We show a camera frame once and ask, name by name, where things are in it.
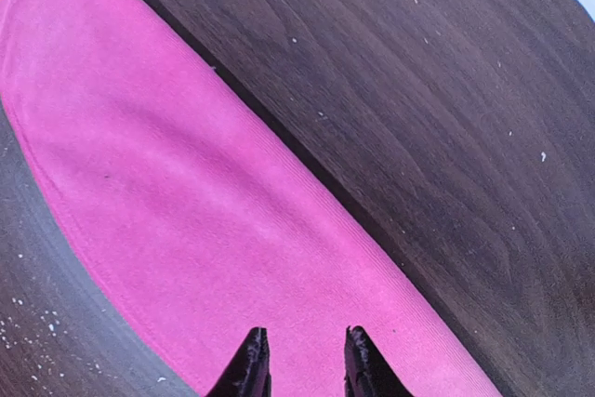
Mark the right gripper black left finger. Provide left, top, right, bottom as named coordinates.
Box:
left=205, top=327, right=271, bottom=397

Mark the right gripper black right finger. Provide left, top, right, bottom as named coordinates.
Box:
left=344, top=325, right=413, bottom=397

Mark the pink towel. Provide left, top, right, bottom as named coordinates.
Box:
left=1, top=0, right=496, bottom=396

